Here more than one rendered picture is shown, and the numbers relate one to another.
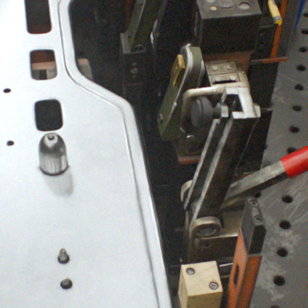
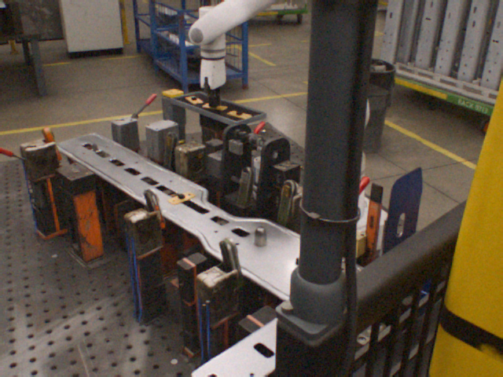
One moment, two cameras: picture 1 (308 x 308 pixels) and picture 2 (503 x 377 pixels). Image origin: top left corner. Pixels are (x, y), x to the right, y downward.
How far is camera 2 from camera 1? 0.86 m
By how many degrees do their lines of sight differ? 34
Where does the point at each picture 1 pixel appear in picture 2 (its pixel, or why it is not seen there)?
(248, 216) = (375, 188)
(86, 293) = not seen: hidden behind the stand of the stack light
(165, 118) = (284, 216)
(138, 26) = (247, 193)
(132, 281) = not seen: hidden behind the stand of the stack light
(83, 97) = (247, 223)
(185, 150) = (295, 228)
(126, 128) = (273, 225)
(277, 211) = not seen: hidden behind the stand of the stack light
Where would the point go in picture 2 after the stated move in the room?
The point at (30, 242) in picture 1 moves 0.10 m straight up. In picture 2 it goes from (280, 265) to (281, 228)
